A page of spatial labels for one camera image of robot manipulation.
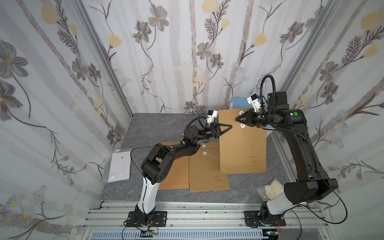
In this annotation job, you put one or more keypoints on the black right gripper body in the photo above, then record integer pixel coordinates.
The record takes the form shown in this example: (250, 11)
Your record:
(252, 119)

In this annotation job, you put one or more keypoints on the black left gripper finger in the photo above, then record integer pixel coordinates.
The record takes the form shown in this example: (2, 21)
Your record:
(222, 125)
(223, 130)

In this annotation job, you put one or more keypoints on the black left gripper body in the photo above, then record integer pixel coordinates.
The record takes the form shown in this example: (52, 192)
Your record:
(216, 130)

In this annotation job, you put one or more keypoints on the brown kraft file bag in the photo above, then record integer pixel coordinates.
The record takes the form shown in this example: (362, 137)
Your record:
(178, 177)
(205, 171)
(242, 150)

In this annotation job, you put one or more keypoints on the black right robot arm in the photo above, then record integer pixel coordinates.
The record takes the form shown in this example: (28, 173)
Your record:
(312, 182)

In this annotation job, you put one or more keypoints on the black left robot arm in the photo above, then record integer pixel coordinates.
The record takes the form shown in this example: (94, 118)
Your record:
(157, 165)

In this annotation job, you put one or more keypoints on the plastic bag with white stuff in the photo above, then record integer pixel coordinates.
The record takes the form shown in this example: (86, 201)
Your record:
(271, 190)

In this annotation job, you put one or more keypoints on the clear plastic bag left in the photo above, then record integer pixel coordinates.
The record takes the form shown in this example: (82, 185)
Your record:
(118, 166)

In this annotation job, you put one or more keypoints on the blue lidded white storage box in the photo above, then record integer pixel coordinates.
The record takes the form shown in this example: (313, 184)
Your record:
(242, 103)

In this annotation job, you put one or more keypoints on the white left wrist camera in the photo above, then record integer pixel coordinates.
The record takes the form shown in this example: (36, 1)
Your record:
(211, 115)

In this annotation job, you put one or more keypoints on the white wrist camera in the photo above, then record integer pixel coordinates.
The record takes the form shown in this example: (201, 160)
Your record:
(255, 102)
(211, 115)

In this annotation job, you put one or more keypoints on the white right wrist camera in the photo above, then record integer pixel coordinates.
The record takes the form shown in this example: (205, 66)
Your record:
(255, 102)

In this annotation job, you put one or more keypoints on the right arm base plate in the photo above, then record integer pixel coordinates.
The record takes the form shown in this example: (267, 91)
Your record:
(255, 219)

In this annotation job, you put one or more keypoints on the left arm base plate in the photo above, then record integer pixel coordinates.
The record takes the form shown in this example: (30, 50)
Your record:
(153, 219)

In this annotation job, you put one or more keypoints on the aluminium rail frame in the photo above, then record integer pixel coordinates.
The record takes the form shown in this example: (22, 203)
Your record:
(210, 210)

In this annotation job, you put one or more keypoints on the white slotted cable duct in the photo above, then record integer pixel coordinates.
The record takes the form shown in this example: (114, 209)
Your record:
(231, 234)

